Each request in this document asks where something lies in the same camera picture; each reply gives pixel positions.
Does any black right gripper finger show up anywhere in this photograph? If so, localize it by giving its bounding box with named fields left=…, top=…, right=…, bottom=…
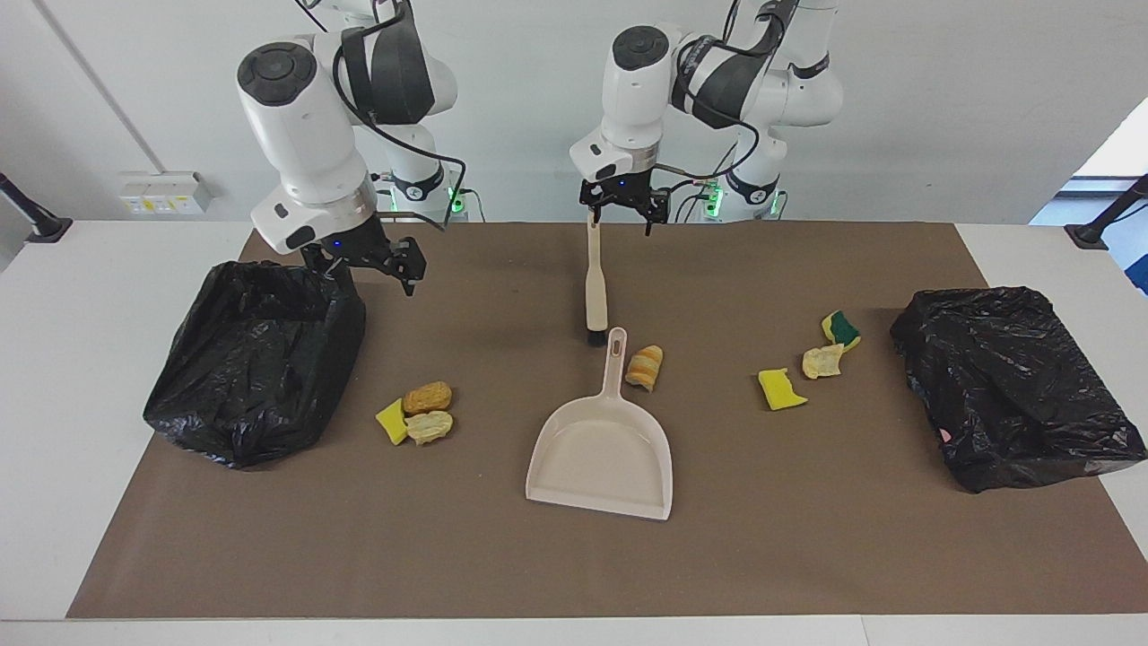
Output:
left=381, top=237, right=426, bottom=297
left=309, top=265, right=360, bottom=306

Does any beige hand brush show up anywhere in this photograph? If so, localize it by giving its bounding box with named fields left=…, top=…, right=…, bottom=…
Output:
left=585, top=214, right=609, bottom=348

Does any brown bread roll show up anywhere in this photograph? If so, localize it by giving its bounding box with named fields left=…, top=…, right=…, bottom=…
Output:
left=402, top=381, right=453, bottom=415

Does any small yellow sponge piece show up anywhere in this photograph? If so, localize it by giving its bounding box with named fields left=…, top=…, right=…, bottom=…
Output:
left=375, top=398, right=409, bottom=446

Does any orange striped bread piece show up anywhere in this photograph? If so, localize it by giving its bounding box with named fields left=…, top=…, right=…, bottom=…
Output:
left=625, top=345, right=665, bottom=393

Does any pale torn bread piece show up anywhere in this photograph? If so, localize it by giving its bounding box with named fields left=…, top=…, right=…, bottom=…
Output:
left=405, top=411, right=454, bottom=446
left=802, top=344, right=846, bottom=380

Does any large yellow sponge piece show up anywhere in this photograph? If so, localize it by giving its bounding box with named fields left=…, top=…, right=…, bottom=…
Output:
left=758, top=368, right=808, bottom=412

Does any green and yellow sponge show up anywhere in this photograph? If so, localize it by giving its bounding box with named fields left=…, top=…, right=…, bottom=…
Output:
left=822, top=310, right=862, bottom=351

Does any beige plastic dustpan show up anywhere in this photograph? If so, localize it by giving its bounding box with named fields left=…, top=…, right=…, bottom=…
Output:
left=525, top=327, right=674, bottom=521

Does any open black bag-lined bin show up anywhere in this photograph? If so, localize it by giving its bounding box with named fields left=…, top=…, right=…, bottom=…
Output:
left=143, top=260, right=367, bottom=470

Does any right black trash bag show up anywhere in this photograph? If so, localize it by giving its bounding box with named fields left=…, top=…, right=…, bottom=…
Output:
left=890, top=286, right=1148, bottom=493

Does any brown table mat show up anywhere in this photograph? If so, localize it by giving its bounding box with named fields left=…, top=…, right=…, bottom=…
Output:
left=67, top=222, right=1148, bottom=620

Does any black base cable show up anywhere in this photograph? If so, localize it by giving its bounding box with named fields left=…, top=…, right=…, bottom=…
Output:
left=673, top=177, right=718, bottom=223

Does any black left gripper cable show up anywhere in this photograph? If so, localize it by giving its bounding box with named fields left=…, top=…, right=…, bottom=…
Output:
left=650, top=0, right=763, bottom=194

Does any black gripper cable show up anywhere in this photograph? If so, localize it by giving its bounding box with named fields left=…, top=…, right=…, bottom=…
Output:
left=650, top=0, right=763, bottom=194
left=336, top=27, right=467, bottom=232

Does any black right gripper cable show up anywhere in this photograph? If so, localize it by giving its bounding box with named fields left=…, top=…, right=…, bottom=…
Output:
left=336, top=27, right=467, bottom=232

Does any white wall outlet box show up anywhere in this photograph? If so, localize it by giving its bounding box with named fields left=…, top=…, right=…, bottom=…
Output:
left=118, top=172, right=216, bottom=216

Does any black table clamp mount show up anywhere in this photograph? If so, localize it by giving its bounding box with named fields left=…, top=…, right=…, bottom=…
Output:
left=0, top=172, right=73, bottom=244
left=1065, top=175, right=1148, bottom=250

